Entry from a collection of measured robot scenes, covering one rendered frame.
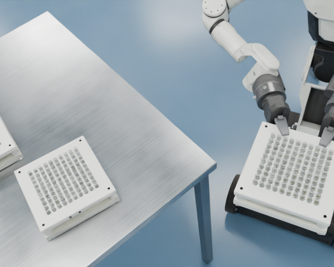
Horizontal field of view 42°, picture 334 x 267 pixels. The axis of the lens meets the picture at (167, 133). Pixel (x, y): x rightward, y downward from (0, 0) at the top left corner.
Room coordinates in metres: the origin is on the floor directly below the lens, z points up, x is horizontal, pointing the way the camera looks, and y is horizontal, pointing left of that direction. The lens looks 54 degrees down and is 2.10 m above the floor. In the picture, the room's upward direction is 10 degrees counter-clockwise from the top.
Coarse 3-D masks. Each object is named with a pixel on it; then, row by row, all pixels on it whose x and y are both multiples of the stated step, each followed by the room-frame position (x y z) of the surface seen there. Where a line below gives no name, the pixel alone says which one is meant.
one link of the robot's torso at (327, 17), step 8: (304, 0) 1.11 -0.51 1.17; (312, 0) 1.08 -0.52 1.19; (320, 0) 1.06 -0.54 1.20; (328, 0) 1.05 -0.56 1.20; (312, 8) 1.07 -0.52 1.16; (320, 8) 1.06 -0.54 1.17; (328, 8) 1.05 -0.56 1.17; (312, 16) 1.10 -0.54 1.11; (320, 16) 1.06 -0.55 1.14; (328, 16) 1.04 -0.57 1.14; (312, 24) 1.10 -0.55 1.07; (320, 24) 1.06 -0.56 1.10; (328, 24) 1.05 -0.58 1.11; (312, 32) 1.09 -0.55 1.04; (320, 32) 1.06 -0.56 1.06; (328, 32) 1.05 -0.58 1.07; (320, 40) 1.06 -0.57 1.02; (328, 40) 1.04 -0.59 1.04
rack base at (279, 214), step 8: (248, 200) 0.52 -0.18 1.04; (248, 208) 0.50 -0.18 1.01; (256, 208) 0.49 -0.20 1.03; (264, 208) 0.49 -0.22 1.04; (272, 208) 0.48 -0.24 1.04; (272, 216) 0.47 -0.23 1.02; (280, 216) 0.46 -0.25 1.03; (288, 216) 0.45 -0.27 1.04; (296, 216) 0.45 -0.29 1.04; (296, 224) 0.43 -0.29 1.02; (304, 224) 0.42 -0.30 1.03; (312, 224) 0.42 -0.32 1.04; (320, 232) 0.40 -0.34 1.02
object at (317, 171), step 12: (276, 144) 0.64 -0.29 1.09; (288, 144) 0.63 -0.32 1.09; (288, 156) 0.59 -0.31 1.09; (300, 156) 0.59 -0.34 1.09; (324, 156) 0.58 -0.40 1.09; (276, 168) 0.57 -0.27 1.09; (288, 168) 0.57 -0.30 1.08; (312, 168) 0.55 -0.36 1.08; (264, 180) 0.54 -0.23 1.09; (276, 180) 0.53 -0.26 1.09; (300, 180) 0.52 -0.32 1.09; (312, 192) 0.48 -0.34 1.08
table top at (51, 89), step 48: (0, 48) 1.47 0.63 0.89; (48, 48) 1.42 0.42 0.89; (0, 96) 1.20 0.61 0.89; (48, 96) 1.15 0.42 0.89; (96, 96) 1.11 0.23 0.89; (48, 144) 0.93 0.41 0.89; (96, 144) 0.89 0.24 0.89; (144, 144) 0.86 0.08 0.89; (192, 144) 0.82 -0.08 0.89; (0, 192) 0.77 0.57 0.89; (144, 192) 0.67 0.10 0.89; (0, 240) 0.60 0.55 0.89; (96, 240) 0.54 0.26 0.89
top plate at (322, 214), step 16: (272, 128) 0.70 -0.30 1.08; (256, 144) 0.66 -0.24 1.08; (272, 144) 0.65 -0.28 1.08; (256, 160) 0.61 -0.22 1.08; (288, 160) 0.59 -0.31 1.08; (240, 176) 0.57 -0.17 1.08; (304, 176) 0.53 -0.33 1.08; (320, 176) 0.52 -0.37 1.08; (240, 192) 0.52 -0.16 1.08; (256, 192) 0.51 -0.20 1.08; (272, 192) 0.50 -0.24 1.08; (288, 208) 0.45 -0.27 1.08; (304, 208) 0.45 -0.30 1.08; (320, 208) 0.44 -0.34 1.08
